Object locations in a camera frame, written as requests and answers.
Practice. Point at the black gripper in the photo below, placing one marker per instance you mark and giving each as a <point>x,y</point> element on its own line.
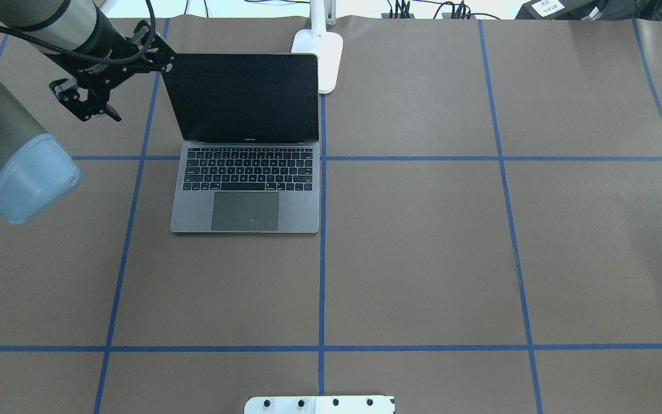
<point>107,45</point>

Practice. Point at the grey laptop computer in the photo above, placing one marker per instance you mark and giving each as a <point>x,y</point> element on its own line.
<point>250,157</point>

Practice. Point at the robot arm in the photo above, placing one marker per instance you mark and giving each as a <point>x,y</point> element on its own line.
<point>35,170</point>

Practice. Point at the white desk lamp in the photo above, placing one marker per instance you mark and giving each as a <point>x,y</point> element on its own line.
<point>324,44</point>

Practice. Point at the black power strip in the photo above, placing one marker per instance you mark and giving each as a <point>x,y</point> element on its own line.
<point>426,10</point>

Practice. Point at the black labelled box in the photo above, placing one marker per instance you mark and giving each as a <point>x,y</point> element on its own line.
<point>557,10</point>

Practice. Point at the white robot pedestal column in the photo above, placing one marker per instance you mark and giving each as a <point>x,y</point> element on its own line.
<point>321,404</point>

